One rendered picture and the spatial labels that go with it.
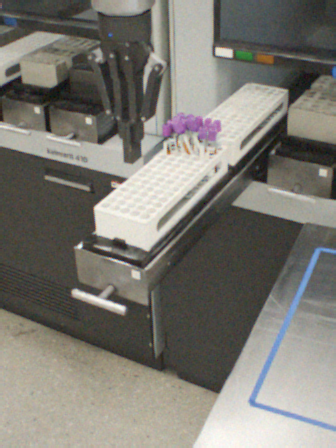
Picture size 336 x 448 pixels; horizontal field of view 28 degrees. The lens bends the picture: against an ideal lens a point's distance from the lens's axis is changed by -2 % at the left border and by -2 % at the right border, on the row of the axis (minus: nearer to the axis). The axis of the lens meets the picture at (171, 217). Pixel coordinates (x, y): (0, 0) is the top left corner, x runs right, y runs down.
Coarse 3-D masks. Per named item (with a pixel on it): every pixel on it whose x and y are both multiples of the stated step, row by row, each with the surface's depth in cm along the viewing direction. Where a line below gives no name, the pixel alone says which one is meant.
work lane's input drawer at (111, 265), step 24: (264, 144) 139; (240, 168) 131; (216, 192) 123; (240, 192) 131; (192, 216) 116; (216, 216) 123; (96, 240) 109; (120, 240) 107; (168, 240) 110; (192, 240) 116; (96, 264) 108; (120, 264) 105; (144, 264) 105; (168, 264) 110; (120, 288) 108; (144, 288) 105; (120, 312) 104
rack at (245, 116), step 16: (240, 96) 145; (256, 96) 146; (272, 96) 145; (224, 112) 138; (240, 112) 139; (256, 112) 139; (272, 112) 147; (224, 128) 132; (240, 128) 132; (256, 128) 144; (224, 144) 128; (240, 144) 138
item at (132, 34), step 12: (144, 12) 91; (108, 24) 91; (120, 24) 90; (132, 24) 90; (144, 24) 91; (108, 36) 92; (120, 36) 91; (132, 36) 91; (144, 36) 92; (108, 48) 96; (120, 48) 95; (132, 48) 94; (144, 48) 93; (108, 60) 97; (120, 60) 96; (144, 60) 94; (120, 72) 97
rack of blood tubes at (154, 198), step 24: (144, 168) 119; (168, 168) 118; (192, 168) 118; (120, 192) 112; (144, 192) 112; (168, 192) 111; (192, 192) 119; (96, 216) 108; (120, 216) 106; (144, 216) 106; (168, 216) 116; (144, 240) 105
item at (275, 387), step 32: (288, 256) 103; (320, 256) 103; (288, 288) 96; (320, 288) 96; (288, 320) 90; (320, 320) 90; (256, 352) 86; (288, 352) 85; (320, 352) 85; (224, 384) 81; (256, 384) 81; (288, 384) 81; (320, 384) 80; (224, 416) 77; (256, 416) 77; (288, 416) 76; (320, 416) 76
